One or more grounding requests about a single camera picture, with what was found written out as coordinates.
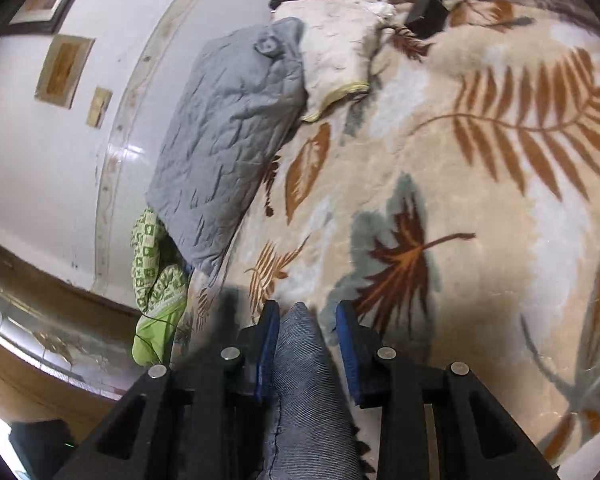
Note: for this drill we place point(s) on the blue denim jeans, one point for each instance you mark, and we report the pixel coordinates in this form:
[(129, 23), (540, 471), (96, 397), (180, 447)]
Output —
[(309, 433)]

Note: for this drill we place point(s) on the small black box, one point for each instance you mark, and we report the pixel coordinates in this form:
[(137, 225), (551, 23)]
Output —
[(426, 18)]

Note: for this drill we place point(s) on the beige leaf pattern blanket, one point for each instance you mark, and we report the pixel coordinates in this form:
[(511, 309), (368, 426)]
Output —
[(457, 208)]

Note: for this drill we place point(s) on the grey quilted pillow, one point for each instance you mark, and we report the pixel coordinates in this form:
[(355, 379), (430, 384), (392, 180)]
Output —
[(241, 99)]

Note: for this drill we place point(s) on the wooden glass panel door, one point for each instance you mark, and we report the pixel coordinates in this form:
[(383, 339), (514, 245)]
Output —
[(64, 353)]

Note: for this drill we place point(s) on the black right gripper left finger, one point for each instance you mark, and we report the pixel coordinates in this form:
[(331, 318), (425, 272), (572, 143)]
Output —
[(258, 344)]

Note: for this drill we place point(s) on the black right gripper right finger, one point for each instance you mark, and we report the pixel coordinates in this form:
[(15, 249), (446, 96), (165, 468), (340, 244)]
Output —
[(358, 346)]

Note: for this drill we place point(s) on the green patterned cloth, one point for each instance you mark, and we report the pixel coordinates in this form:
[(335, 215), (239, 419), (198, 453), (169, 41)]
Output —
[(160, 284)]

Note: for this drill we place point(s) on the cream white pillow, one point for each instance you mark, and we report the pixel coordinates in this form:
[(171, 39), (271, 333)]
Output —
[(339, 38)]

